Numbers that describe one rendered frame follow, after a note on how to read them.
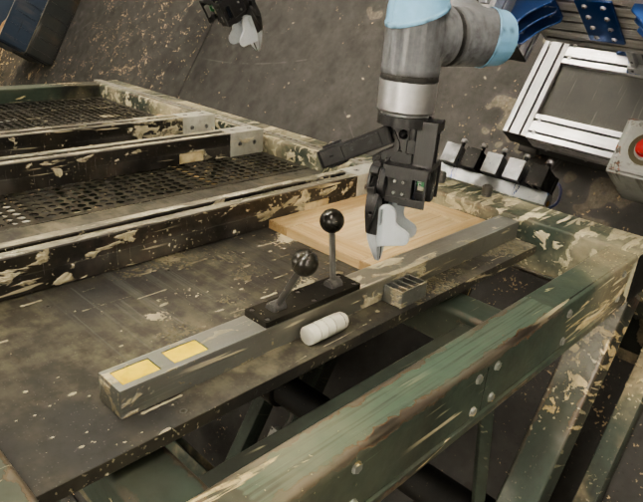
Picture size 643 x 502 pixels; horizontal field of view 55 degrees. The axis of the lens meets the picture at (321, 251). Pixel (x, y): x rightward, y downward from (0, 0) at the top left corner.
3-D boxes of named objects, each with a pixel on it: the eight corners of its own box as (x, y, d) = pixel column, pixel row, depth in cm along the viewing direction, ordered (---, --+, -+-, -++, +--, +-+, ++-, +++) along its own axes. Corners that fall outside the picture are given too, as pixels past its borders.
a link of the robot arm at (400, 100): (371, 79, 77) (391, 73, 84) (367, 116, 79) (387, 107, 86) (429, 87, 74) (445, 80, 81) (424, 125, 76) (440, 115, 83)
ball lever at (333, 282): (349, 290, 97) (349, 208, 93) (333, 297, 95) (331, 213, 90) (332, 285, 100) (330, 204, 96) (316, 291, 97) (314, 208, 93)
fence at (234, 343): (516, 238, 136) (520, 221, 134) (121, 420, 71) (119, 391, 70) (496, 231, 139) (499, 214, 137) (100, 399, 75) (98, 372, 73)
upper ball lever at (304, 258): (290, 318, 90) (328, 260, 81) (270, 326, 87) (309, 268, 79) (276, 298, 91) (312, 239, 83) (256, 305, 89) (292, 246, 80)
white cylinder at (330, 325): (313, 350, 88) (349, 331, 94) (314, 332, 87) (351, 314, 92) (299, 341, 90) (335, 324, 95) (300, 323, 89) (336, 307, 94)
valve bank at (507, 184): (591, 186, 160) (568, 150, 141) (569, 236, 160) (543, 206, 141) (433, 144, 191) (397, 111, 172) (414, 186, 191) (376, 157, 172)
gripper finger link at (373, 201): (372, 238, 84) (379, 176, 80) (361, 236, 84) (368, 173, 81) (383, 228, 88) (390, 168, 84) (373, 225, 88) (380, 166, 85)
